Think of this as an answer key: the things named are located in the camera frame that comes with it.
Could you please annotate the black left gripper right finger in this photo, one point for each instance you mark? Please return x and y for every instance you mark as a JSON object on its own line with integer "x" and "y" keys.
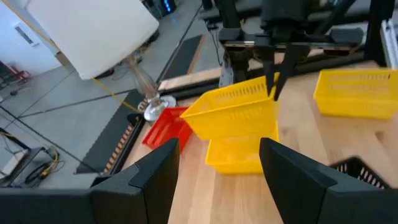
{"x": 298, "y": 193}

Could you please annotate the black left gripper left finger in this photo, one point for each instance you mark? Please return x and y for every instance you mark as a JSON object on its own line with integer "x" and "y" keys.
{"x": 140, "y": 199}

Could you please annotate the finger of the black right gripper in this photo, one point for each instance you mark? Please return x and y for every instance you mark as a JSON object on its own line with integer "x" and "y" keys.
{"x": 287, "y": 71}
{"x": 269, "y": 77}

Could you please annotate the yellow plastic basket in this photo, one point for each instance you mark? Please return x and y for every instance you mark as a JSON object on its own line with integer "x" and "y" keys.
{"x": 236, "y": 158}
{"x": 233, "y": 118}
{"x": 354, "y": 102}

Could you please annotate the black plastic basket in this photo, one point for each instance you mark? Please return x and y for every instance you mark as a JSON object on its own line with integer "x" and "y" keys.
{"x": 348, "y": 164}

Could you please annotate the red plastic basket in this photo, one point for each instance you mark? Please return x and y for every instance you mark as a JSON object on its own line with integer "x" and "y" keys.
{"x": 164, "y": 127}

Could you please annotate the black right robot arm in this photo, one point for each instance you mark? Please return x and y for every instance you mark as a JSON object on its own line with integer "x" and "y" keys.
{"x": 239, "y": 67}

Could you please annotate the black hazard-striped floor mat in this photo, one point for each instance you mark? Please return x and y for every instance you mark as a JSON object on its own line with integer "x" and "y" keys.
{"x": 109, "y": 143}

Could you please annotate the silver lamp base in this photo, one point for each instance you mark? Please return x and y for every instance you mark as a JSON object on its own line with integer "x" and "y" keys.
{"x": 155, "y": 109}

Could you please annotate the black computer tower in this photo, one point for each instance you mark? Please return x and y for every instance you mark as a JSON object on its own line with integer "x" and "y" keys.
{"x": 158, "y": 7}

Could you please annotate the white lamp shade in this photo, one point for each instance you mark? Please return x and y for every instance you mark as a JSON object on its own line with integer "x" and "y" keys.
{"x": 93, "y": 34}

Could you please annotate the red cart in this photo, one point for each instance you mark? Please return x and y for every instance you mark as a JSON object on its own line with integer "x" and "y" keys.
{"x": 18, "y": 74}

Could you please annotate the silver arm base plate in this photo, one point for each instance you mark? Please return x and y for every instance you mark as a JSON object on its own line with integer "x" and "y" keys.
{"x": 226, "y": 76}

